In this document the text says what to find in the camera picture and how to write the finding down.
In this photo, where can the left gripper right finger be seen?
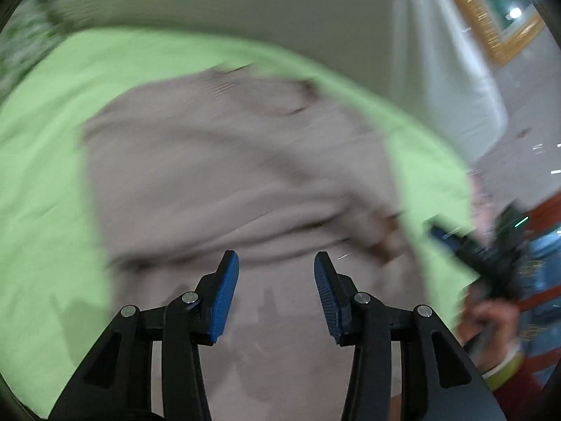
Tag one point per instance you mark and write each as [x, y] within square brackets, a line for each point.
[438, 379]

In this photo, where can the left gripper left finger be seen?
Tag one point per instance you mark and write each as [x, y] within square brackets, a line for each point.
[113, 381]

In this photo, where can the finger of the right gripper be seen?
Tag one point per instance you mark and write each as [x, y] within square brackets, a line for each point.
[464, 247]

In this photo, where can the beige knit sweater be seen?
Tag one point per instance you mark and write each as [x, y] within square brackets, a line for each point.
[183, 170]

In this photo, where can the person's right hand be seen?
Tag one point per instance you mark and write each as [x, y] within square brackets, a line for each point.
[495, 321]

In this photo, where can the light green bed sheet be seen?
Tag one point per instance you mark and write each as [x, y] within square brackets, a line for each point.
[54, 287]

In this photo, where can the gold framed picture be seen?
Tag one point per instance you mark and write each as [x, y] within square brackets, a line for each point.
[503, 27]

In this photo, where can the white striped headboard cover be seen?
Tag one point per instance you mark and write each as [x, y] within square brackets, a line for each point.
[414, 53]

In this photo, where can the green white patterned pillow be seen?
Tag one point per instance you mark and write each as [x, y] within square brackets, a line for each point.
[28, 37]

